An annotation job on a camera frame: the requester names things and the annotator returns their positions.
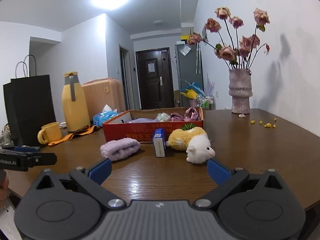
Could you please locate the person's left hand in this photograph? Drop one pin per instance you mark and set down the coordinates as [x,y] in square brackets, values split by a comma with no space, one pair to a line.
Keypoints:
[4,190]

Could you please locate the pink ribbed vase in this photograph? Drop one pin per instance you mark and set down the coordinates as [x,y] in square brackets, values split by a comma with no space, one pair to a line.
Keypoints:
[240,89]

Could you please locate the white iridescent pouf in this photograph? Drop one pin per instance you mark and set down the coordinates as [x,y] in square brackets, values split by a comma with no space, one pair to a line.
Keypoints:
[163,117]

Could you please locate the black paper shopping bag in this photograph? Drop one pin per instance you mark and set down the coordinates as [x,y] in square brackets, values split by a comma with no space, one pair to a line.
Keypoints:
[29,106]

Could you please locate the yellow ceramic mug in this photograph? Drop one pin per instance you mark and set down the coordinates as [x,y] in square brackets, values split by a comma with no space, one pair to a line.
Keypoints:
[49,133]

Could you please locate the yellow crumbs on table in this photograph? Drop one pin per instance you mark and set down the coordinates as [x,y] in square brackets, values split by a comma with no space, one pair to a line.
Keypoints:
[265,124]

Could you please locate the pink beige suitcase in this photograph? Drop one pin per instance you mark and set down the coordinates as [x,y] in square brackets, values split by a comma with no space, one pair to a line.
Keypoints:
[101,92]

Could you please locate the pink satin bow scrunchie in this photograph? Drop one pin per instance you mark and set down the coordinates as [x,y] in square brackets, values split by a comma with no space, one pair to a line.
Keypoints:
[191,114]

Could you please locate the dark brown entrance door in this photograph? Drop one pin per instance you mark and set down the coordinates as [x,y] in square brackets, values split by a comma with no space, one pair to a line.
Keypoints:
[155,78]

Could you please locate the grey cabinet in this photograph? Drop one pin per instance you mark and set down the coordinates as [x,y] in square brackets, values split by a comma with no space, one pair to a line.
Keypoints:
[189,68]

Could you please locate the yellow thermos jug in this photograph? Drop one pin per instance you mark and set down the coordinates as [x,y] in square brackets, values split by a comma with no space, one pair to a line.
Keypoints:
[74,103]

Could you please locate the lilac fluffy headband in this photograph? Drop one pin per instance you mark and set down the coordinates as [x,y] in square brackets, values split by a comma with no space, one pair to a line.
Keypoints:
[119,149]

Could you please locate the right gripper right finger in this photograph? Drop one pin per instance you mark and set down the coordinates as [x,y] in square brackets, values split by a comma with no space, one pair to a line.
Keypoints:
[228,181]

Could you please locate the cluttered toy shelf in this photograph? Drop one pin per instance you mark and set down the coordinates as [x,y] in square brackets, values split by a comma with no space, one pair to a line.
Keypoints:
[194,92]

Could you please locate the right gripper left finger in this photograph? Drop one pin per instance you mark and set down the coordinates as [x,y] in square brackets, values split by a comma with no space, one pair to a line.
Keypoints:
[89,181]

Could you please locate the yellow white alpaca plush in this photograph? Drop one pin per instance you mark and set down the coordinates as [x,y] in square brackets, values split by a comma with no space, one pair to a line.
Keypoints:
[194,142]

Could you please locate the purple cloth in box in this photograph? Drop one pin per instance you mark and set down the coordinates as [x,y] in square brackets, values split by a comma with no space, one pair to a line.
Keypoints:
[141,120]

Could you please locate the blue tissue pack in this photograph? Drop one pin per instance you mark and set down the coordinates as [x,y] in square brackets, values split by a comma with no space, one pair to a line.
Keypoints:
[106,114]

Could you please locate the red orange cardboard box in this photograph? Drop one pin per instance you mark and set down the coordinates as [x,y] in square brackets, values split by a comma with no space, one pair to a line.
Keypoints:
[122,125]

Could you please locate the blue white small carton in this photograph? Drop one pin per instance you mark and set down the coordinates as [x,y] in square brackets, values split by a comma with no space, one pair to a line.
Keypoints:
[158,140]

